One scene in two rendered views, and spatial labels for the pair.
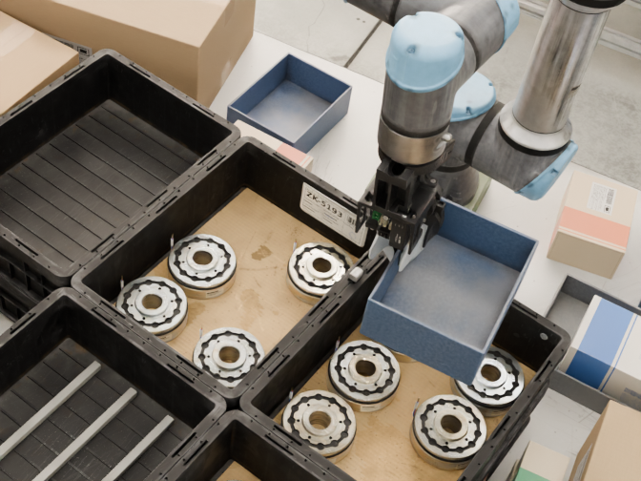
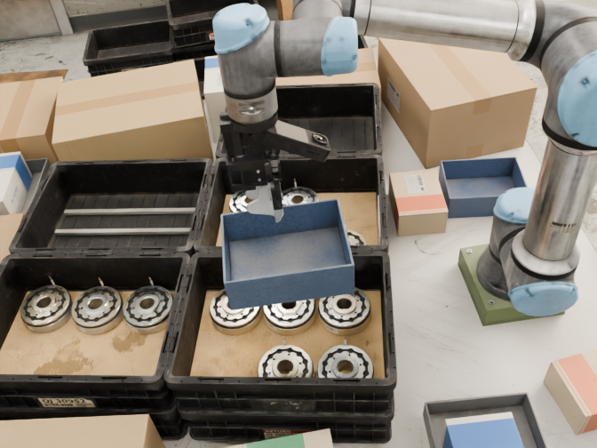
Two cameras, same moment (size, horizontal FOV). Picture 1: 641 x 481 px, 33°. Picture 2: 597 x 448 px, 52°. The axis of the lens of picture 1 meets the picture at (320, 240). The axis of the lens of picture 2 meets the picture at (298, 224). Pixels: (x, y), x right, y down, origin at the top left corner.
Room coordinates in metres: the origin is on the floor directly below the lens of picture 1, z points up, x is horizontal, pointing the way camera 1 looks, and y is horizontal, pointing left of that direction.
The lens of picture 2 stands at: (0.64, -0.81, 1.85)
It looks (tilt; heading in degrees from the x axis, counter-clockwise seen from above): 45 degrees down; 69
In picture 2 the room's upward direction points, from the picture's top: 6 degrees counter-clockwise
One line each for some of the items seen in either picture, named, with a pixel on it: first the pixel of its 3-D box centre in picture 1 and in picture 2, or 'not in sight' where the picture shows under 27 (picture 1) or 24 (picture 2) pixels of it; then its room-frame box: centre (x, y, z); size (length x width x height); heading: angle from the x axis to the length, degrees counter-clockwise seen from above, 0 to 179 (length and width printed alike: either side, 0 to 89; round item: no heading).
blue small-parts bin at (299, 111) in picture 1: (289, 109); (481, 187); (1.51, 0.10, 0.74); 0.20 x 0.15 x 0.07; 154
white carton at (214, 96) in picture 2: not in sight; (226, 85); (1.06, 0.76, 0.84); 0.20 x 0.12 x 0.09; 70
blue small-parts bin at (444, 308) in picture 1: (450, 285); (286, 252); (0.86, -0.17, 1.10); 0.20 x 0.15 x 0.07; 161
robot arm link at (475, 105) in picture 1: (456, 115); (523, 225); (1.36, -0.19, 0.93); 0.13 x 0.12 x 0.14; 62
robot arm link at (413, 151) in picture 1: (415, 132); (251, 101); (0.87, -0.08, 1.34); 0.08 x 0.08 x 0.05
